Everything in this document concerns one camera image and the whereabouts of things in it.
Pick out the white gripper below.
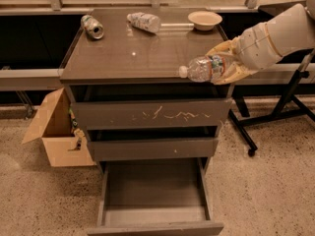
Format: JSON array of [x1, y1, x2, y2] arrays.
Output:
[[207, 23, 283, 85]]

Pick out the clear plastic water bottle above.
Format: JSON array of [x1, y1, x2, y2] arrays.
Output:
[[178, 53, 235, 83]]

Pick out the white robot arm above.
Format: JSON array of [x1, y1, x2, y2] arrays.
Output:
[[208, 0, 315, 85]]

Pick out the white labelled plastic bottle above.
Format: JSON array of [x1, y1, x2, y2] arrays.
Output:
[[127, 12, 161, 33]]

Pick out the grey middle drawer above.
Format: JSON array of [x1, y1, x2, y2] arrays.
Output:
[[88, 138, 219, 161]]

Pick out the grey drawer cabinet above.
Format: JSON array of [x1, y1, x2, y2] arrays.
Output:
[[58, 6, 244, 236]]

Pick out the grey top drawer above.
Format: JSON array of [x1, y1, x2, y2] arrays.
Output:
[[72, 98, 231, 130]]

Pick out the grey open bottom drawer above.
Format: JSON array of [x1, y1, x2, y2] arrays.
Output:
[[87, 158, 223, 236]]

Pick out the black rolling side table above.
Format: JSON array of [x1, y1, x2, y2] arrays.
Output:
[[229, 46, 315, 156]]

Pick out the beige paper bowl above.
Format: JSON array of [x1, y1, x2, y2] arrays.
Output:
[[188, 11, 222, 31]]

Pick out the crushed aluminium soda can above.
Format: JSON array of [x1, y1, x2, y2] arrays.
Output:
[[81, 15, 103, 39]]

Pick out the items inside cardboard box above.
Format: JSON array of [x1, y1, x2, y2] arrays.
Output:
[[68, 107, 85, 150]]

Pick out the open cardboard box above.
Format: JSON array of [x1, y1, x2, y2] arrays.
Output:
[[23, 88, 95, 167]]

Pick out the metal window rail ledge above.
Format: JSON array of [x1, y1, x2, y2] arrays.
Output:
[[0, 69, 63, 91]]

